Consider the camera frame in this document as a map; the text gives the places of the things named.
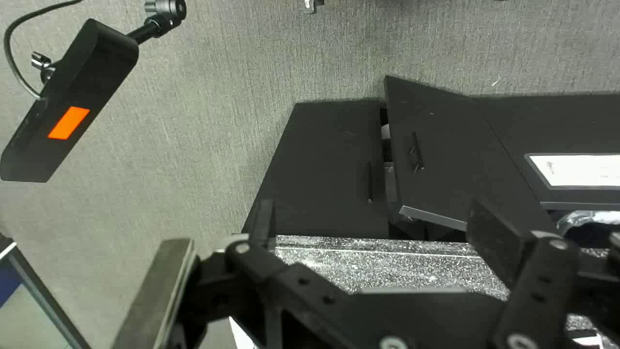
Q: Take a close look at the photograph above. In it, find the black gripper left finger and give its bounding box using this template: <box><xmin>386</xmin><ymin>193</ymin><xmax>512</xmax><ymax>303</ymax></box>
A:
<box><xmin>173</xmin><ymin>197</ymin><xmax>396</xmax><ymax>349</ymax></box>

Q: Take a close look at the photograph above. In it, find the blue-edged flat panel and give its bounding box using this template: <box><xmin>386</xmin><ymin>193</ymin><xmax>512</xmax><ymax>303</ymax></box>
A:
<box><xmin>0</xmin><ymin>232</ymin><xmax>91</xmax><ymax>349</ymax></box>

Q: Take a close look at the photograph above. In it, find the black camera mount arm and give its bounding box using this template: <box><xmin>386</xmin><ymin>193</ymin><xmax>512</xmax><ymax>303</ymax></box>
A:
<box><xmin>126</xmin><ymin>0</ymin><xmax>190</xmax><ymax>46</ymax></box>

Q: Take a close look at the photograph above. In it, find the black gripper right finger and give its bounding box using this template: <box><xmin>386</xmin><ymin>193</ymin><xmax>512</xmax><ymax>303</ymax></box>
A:
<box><xmin>465</xmin><ymin>197</ymin><xmax>620</xmax><ymax>349</ymax></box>

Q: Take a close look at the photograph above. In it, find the white rectangular label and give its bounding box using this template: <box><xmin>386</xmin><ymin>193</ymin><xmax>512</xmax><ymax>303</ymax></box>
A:
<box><xmin>525</xmin><ymin>150</ymin><xmax>620</xmax><ymax>189</ymax></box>

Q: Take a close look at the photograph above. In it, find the black door handle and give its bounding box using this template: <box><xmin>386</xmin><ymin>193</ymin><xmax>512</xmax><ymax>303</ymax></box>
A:
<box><xmin>366</xmin><ymin>158</ymin><xmax>378</xmax><ymax>203</ymax></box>
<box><xmin>405</xmin><ymin>129</ymin><xmax>428</xmax><ymax>174</ymax></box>

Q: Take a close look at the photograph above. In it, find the black camera with orange sticker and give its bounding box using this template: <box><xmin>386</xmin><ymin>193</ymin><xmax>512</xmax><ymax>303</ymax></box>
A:
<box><xmin>0</xmin><ymin>17</ymin><xmax>142</xmax><ymax>183</ymax></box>

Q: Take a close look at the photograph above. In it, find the black camera cable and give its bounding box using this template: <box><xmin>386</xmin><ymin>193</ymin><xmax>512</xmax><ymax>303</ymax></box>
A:
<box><xmin>2</xmin><ymin>0</ymin><xmax>86</xmax><ymax>100</ymax></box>

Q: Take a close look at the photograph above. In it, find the black shut cabinet door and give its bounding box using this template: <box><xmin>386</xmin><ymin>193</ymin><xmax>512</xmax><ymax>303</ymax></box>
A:
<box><xmin>242</xmin><ymin>96</ymin><xmax>392</xmax><ymax>238</ymax></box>

